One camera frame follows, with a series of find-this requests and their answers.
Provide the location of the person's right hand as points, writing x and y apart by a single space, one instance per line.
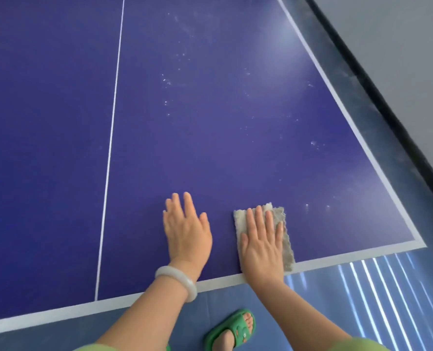
262 254

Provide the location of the person's left hand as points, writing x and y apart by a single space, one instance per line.
187 241

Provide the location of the person's right middle finger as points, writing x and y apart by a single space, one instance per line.
262 221

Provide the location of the person's left middle finger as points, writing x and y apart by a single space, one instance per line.
177 206

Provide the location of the person's right thumb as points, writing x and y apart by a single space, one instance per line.
243 241

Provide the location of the person's right little finger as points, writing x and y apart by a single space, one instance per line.
280 233

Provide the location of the person's left thumb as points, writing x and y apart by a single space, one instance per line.
204 223

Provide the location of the grey cleaning cloth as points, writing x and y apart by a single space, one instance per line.
288 248

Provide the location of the person's left forearm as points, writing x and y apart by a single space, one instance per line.
147 318

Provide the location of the person's right forearm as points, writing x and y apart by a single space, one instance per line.
297 318

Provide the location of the white jade bangle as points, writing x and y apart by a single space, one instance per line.
187 283

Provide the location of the green slipper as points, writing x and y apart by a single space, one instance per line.
238 332

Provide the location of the person's foot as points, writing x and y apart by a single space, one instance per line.
227 339

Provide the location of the light green shirt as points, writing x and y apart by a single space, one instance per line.
359 345

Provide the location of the black skirting board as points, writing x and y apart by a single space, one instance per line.
384 105

